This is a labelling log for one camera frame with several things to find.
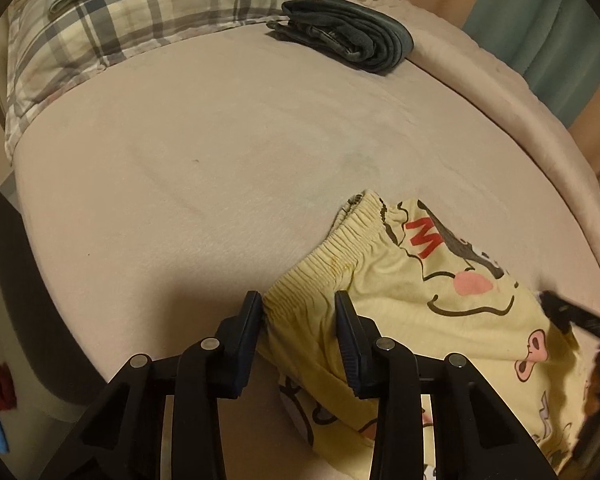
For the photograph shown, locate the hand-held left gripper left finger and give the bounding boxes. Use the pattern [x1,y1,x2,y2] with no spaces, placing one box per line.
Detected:
[37,290,266,480]

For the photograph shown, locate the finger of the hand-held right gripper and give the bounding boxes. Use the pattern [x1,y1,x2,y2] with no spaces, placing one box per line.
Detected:
[539,290,600,347]

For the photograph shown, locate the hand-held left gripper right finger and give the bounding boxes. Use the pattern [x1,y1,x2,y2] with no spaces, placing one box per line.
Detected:
[334,290,546,480]

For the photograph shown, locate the yellow cartoon print pants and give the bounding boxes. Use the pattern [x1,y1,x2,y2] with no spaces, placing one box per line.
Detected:
[260,189,598,480]

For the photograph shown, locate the folded dark grey pants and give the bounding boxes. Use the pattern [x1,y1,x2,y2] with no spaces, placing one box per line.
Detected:
[266,0,415,75]

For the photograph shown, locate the bed with pink sheet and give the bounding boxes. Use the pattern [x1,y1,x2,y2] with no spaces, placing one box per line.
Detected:
[2,0,600,480]

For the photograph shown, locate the dark grey furniture panel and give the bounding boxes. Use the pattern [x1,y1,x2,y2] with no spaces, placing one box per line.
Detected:
[0,182,111,423]

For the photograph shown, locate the pink duvet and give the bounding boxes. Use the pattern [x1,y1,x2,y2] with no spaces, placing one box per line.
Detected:
[275,0,600,286]

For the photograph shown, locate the teal curtain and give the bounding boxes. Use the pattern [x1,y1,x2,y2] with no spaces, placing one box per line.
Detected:
[462,0,600,131]

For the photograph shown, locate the plaid pillow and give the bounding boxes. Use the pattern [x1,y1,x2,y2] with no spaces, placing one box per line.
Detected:
[4,0,301,166]

